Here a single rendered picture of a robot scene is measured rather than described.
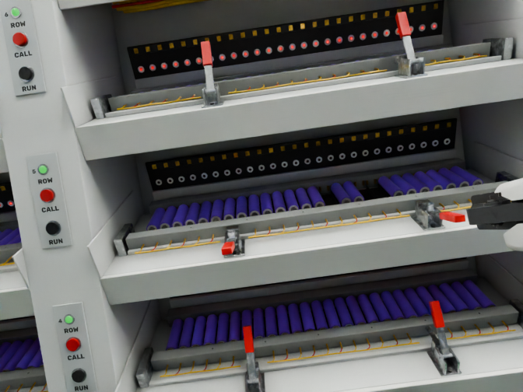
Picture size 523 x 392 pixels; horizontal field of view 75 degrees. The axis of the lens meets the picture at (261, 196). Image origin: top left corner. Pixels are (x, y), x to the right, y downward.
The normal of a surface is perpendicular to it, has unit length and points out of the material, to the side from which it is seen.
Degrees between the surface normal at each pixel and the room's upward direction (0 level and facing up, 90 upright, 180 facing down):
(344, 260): 110
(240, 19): 90
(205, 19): 90
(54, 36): 90
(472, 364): 20
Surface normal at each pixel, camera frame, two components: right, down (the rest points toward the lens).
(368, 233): -0.14, -0.91
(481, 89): 0.04, 0.39
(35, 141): -0.01, 0.05
